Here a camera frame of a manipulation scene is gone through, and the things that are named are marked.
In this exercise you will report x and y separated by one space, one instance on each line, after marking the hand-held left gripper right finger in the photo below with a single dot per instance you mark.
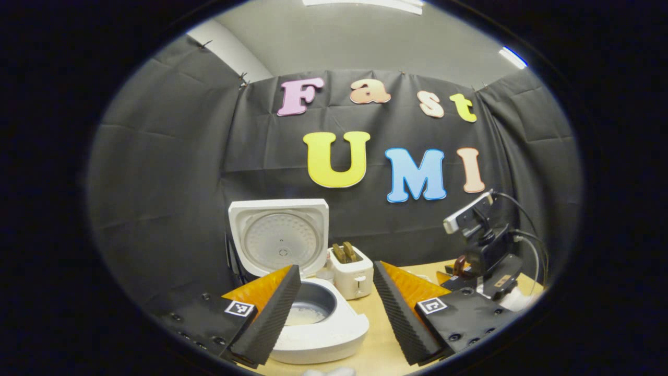
399 318

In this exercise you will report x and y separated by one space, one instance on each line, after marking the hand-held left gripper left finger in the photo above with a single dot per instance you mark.
269 318

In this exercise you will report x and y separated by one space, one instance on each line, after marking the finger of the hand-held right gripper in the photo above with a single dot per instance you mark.
462 282

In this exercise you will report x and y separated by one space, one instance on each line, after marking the white rice heap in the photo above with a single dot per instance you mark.
308 315

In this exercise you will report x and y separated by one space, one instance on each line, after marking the white rice cooker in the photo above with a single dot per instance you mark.
282 237

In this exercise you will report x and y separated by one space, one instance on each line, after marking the white toaster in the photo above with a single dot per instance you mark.
355 277

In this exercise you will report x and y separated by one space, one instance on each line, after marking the brown toast slice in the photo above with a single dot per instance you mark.
339 253
350 250

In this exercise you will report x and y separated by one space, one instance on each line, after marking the black backdrop cloth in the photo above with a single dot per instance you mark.
167 183

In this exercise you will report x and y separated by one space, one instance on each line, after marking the small ceiling light panel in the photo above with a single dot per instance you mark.
512 57

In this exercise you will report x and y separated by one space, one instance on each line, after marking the large ceiling light panel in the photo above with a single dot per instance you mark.
365 4

